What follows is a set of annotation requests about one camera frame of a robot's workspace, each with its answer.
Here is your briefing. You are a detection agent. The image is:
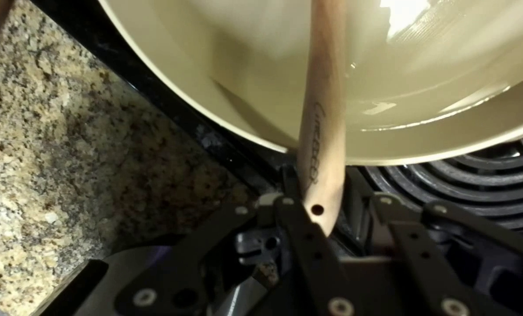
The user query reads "black coil burner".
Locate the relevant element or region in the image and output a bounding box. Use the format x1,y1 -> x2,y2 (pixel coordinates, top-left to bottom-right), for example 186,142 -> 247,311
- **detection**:
363,132 -> 523,232

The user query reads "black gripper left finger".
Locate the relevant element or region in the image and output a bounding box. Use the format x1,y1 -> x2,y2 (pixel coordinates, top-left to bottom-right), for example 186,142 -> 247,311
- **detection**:
114,195 -> 358,316

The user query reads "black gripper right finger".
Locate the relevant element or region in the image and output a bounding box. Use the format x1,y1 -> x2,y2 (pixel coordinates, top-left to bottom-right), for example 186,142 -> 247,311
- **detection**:
368,192 -> 523,316

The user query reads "wooden spatula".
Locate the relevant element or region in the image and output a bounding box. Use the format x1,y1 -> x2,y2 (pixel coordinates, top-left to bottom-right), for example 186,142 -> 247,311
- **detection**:
295,0 -> 351,239

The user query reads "cream frying pan wooden handle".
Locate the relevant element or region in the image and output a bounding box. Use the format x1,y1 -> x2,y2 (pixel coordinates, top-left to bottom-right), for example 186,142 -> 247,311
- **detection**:
96,0 -> 523,169

